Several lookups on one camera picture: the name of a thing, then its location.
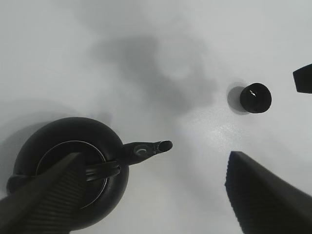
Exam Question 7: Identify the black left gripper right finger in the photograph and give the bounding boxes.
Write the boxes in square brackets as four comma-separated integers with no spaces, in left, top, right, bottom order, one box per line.
[225,151,312,234]

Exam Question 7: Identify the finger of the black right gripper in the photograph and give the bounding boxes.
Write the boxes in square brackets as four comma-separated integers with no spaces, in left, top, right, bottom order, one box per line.
[293,64,312,93]

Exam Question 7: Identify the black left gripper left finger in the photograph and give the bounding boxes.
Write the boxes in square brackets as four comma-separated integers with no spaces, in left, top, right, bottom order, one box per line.
[0,153,86,234]

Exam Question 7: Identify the black round teapot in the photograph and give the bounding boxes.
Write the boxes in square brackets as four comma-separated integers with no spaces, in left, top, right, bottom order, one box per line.
[7,117,173,231]

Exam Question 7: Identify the small black teacup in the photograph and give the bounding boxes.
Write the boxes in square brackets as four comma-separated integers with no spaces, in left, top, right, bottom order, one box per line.
[239,83,272,114]

